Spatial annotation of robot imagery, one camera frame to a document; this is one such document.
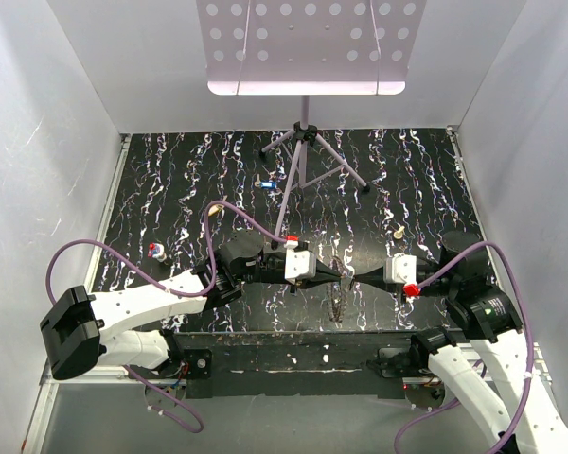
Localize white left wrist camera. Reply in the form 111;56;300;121
284;236;317;285

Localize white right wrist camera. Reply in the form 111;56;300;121
383;253;417;293

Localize key with yellow tag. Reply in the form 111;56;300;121
208;204;224;217

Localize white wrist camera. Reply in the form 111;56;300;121
383;253;417;293
284;236;317;285

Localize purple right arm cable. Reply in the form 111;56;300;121
393;241;535;454

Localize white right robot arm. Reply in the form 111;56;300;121
353;232;568;453

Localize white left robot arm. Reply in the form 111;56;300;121
40;230;342;381

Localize small beige peg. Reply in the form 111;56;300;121
393;226;405;240

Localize white perforated music stand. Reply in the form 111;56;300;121
196;0;429;251

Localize key with blue tag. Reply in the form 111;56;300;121
253;174;277;190

